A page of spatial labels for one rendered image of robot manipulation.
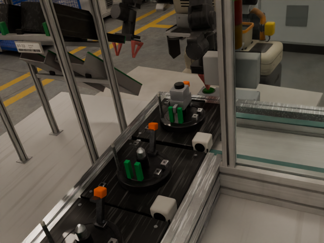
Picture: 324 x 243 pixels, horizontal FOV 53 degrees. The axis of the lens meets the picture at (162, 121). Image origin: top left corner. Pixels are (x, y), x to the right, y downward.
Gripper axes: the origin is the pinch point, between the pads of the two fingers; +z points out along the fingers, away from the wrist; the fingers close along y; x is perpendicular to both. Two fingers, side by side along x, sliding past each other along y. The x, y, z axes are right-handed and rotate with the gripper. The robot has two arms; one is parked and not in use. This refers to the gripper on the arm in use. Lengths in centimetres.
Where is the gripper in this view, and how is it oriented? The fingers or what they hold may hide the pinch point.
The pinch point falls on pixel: (208, 87)
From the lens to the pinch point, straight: 119.5
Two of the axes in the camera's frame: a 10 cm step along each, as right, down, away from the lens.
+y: 9.0, 1.3, -4.2
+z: 1.3, 8.4, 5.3
